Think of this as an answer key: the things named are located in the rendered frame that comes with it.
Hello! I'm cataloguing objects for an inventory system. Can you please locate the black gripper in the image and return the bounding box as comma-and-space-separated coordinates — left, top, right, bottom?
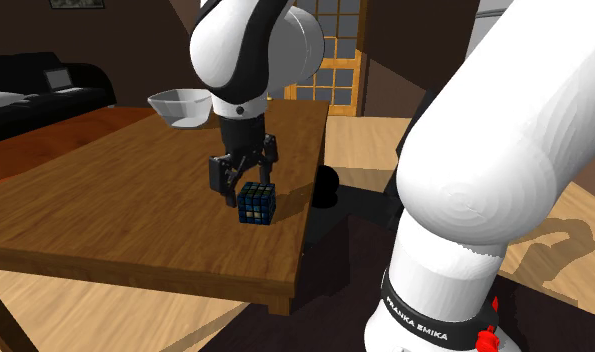
208, 112, 280, 209

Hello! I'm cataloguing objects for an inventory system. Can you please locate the dark multicoloured puzzle cube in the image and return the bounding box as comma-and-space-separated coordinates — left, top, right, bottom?
236, 181, 278, 227

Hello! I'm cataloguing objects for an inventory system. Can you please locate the white bowl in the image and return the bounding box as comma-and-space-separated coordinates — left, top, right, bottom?
147, 88, 215, 130

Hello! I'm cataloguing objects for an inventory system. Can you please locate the brown wooden table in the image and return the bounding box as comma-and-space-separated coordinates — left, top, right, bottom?
0, 99, 331, 352

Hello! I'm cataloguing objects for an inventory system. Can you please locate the wooden door with glass panes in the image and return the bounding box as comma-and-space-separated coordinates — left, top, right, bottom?
281, 0, 368, 117

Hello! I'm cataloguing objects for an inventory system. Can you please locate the black sofa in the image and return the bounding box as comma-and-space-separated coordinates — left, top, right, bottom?
0, 51, 118, 146

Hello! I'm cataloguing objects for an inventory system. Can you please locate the framed wall picture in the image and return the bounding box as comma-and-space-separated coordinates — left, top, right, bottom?
49, 0, 106, 10

